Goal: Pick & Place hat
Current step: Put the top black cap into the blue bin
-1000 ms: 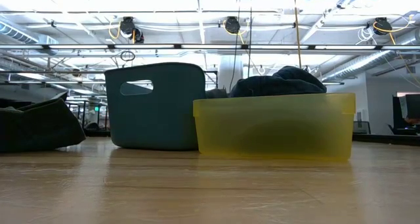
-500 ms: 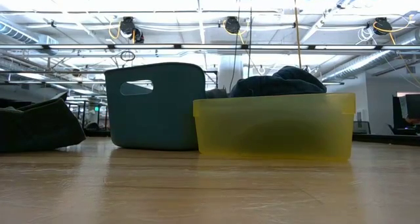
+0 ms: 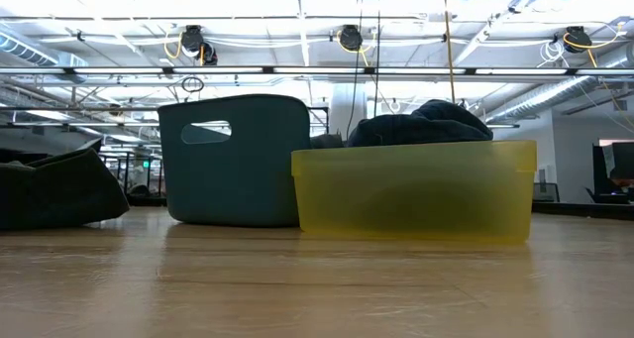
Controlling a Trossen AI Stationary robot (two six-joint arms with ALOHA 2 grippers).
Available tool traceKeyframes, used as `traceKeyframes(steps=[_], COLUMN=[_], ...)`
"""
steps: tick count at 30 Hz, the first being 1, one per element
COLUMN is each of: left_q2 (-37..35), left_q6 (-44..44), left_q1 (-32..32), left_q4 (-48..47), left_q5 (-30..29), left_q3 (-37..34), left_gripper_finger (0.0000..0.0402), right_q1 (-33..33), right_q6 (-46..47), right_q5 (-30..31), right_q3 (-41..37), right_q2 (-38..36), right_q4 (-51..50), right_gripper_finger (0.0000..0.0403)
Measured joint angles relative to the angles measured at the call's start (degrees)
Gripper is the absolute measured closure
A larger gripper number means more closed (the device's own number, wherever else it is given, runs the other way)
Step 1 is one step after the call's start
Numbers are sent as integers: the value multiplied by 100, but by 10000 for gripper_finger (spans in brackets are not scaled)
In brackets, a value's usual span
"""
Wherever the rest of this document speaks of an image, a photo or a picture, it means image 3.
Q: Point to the blue denim cap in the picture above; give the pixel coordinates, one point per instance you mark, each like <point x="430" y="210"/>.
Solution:
<point x="426" y="125"/>

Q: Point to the teal plastic bin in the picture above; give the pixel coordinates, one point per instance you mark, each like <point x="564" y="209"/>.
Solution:
<point x="238" y="179"/>

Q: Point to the yellow translucent plastic bin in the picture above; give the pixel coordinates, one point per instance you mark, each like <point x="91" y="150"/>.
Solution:
<point x="347" y="189"/>

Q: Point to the dark office desk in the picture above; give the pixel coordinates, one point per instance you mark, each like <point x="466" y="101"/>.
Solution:
<point x="584" y="210"/>

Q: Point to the black computer monitor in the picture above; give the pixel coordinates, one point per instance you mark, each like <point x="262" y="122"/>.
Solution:
<point x="624" y="159"/>

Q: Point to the ceiling light rail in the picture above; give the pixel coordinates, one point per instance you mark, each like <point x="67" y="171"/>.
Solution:
<point x="421" y="71"/>

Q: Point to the silver ventilation duct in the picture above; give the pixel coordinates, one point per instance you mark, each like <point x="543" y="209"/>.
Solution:
<point x="555" y="95"/>

